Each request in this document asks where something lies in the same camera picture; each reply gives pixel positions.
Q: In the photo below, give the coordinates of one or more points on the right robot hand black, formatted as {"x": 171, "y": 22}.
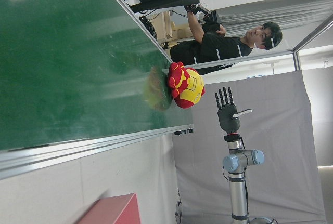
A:
{"x": 229, "y": 118}

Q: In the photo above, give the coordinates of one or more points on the red yellow Iron Man plush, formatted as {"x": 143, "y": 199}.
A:
{"x": 190, "y": 89}

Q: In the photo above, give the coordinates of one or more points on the right grey UR5e robot arm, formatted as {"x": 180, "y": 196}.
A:
{"x": 238, "y": 195}

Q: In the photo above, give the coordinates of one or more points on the pink plastic basket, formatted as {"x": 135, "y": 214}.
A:
{"x": 117, "y": 211}

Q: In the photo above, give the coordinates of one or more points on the grey cloth backdrop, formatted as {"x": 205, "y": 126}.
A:
{"x": 273, "y": 143}

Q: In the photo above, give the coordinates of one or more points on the person in black t-shirt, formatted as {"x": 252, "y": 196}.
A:
{"x": 221, "y": 47}

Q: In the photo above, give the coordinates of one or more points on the black handheld controller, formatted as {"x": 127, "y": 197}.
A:
{"x": 212, "y": 22}

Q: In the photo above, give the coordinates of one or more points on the light wooden shelf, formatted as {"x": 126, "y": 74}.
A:
{"x": 166, "y": 26}

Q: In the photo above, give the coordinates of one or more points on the pleated grey curtain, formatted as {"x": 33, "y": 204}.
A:
{"x": 273, "y": 16}

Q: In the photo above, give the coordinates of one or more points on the green conveyor belt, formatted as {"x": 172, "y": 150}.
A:
{"x": 65, "y": 52}

